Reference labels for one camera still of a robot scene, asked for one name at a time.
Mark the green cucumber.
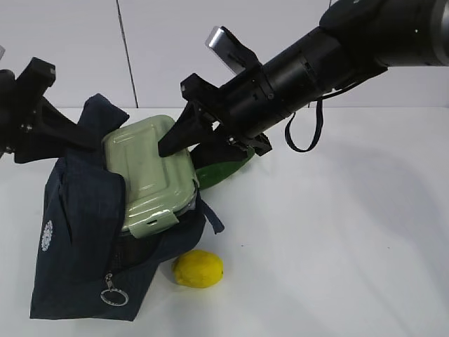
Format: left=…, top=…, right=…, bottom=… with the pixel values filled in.
left=191, top=147, right=255, bottom=190

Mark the dark navy lunch bag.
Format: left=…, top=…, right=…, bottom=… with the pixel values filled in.
left=29, top=94, right=225, bottom=321

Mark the glass container green lid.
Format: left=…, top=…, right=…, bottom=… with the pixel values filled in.
left=102, top=114, right=199, bottom=239

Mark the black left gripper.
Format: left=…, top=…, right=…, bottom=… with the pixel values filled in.
left=1, top=57, right=98, bottom=164

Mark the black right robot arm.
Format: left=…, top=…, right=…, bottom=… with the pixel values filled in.
left=158, top=1, right=448, bottom=166

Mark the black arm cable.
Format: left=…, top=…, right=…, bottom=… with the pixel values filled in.
left=284, top=82, right=358, bottom=153

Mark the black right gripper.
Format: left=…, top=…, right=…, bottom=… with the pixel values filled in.
left=158, top=65, right=308, bottom=165

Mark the yellow lemon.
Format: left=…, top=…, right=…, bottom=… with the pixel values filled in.
left=172, top=249, right=224, bottom=289

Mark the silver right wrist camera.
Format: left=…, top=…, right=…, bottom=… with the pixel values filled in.
left=205, top=26, right=260, bottom=75

